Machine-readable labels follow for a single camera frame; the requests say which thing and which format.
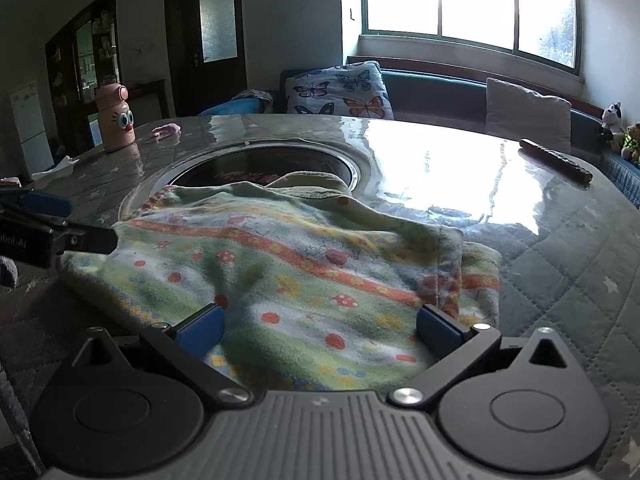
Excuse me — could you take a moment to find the blue seat cushion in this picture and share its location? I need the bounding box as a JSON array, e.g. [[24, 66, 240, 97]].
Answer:
[[200, 97, 266, 117]]

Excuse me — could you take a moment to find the white tissue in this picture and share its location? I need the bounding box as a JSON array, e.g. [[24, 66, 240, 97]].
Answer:
[[32, 156, 80, 177]]

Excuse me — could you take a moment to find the dark wooden display cabinet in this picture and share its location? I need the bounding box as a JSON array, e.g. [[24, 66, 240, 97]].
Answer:
[[45, 0, 121, 156]]

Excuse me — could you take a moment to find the dark wooden door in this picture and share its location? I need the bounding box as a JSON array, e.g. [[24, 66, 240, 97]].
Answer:
[[164, 0, 248, 116]]

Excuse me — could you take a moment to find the green framed window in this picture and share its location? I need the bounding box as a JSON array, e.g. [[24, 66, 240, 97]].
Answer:
[[340, 0, 586, 78]]

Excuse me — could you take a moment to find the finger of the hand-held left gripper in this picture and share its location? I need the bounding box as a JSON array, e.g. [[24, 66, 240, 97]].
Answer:
[[52, 223, 119, 257], [0, 189, 72, 217]]

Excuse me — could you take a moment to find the bear plush with green vest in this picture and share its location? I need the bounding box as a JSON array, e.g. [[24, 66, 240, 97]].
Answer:
[[620, 121, 640, 163]]

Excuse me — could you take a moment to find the black and white cow plush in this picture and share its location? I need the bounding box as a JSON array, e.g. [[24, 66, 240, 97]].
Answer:
[[600, 101, 623, 141]]

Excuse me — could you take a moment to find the round recessed table stove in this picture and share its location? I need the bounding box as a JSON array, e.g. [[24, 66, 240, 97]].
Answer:
[[117, 140, 373, 221]]

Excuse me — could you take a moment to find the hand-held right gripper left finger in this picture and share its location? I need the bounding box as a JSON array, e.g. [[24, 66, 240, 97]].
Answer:
[[72, 303, 255, 408]]

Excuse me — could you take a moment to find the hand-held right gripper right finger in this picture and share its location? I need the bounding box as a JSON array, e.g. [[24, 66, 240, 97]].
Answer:
[[389, 303, 571, 408]]

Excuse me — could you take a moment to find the low wooden side cabinet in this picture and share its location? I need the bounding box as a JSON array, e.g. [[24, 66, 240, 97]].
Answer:
[[127, 79, 168, 121]]

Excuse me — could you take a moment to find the black remote control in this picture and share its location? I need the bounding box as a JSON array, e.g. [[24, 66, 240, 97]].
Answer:
[[519, 138, 594, 186]]

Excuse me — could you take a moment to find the pink cartoon face bottle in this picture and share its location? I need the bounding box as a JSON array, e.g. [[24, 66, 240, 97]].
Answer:
[[95, 84, 137, 153]]

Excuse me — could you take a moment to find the green patterned shirt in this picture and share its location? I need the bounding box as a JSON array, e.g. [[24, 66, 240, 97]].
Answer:
[[60, 171, 502, 393]]

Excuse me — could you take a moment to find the white refrigerator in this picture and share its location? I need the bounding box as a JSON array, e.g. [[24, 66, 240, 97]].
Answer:
[[9, 80, 53, 173]]

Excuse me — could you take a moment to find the butterfly print pillow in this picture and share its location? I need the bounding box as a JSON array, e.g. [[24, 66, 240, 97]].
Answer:
[[285, 60, 396, 121]]

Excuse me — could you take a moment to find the grey crumpled cloth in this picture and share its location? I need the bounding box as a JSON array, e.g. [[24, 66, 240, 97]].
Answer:
[[232, 89, 275, 111]]

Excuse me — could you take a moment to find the plain white pillow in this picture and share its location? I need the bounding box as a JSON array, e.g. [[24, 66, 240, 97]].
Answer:
[[485, 77, 572, 153]]

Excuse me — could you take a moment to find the blue corner sofa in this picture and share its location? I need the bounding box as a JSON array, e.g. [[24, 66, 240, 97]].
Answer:
[[200, 55, 640, 211]]

